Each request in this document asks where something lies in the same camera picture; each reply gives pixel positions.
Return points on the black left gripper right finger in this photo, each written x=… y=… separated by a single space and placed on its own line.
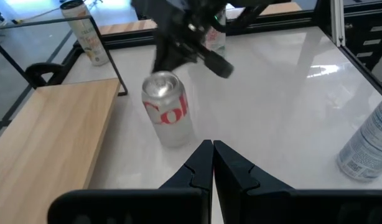
x=240 y=193

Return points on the black drawer cabinet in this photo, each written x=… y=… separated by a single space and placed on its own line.
x=354 y=37

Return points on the wooden shelf black metal frame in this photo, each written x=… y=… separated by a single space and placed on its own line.
x=48 y=140

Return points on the silver Diet Coke can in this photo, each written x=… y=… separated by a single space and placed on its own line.
x=169 y=115

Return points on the silver can corner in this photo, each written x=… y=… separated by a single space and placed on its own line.
x=85 y=34

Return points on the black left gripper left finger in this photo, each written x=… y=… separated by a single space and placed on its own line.
x=132 y=208

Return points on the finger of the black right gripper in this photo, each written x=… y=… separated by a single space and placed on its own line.
x=217 y=65
x=167 y=53

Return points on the Celsius Peach Vibe can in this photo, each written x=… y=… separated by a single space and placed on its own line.
x=216 y=42

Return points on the blue silver Red Bull can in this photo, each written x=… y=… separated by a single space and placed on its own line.
x=368 y=146

